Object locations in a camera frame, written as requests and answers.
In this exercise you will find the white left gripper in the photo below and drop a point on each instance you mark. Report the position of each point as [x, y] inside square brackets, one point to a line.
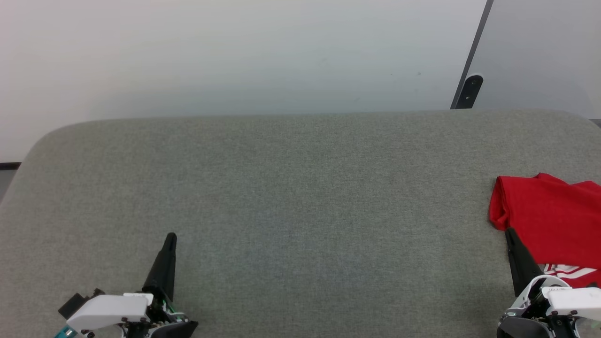
[112, 310]

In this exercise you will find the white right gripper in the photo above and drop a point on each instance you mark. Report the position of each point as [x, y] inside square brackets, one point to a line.
[563, 305]

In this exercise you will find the red and white jersey shirt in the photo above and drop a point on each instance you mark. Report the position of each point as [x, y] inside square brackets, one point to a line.
[554, 216]

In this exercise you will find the grey fabric sofa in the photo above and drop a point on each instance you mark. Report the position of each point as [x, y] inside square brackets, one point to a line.
[305, 211]

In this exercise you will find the black baseboard strip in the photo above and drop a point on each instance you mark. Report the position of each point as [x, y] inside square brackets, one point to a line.
[9, 165]

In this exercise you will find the grey door with dark edge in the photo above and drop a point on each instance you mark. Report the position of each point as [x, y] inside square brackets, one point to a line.
[540, 51]

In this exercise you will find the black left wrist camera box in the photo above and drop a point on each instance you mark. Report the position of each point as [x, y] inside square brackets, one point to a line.
[75, 303]

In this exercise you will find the black door hinge bracket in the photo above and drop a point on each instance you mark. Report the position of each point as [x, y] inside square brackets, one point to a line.
[469, 91]

